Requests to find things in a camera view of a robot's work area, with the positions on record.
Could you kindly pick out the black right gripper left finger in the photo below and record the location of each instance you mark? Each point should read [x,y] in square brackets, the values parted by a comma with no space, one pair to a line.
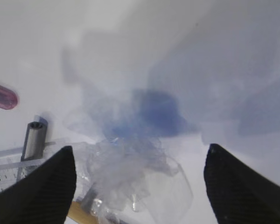
[45,195]

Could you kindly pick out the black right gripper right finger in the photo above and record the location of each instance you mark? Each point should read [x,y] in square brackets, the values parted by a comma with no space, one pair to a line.
[237,193]

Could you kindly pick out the pink small scissors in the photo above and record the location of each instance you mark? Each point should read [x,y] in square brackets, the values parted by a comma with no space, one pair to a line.
[8,99]

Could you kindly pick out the gold glitter pen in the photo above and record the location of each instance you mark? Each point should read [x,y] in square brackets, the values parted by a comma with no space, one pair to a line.
[78,215]

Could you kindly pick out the silver glitter pen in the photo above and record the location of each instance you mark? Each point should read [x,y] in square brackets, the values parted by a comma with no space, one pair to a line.
[34,146]

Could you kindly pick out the clear plastic ruler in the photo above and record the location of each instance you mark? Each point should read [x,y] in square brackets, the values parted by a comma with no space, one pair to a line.
[13,169]

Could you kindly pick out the clear plastic sheet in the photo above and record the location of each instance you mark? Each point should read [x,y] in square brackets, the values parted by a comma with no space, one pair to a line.
[128,166]

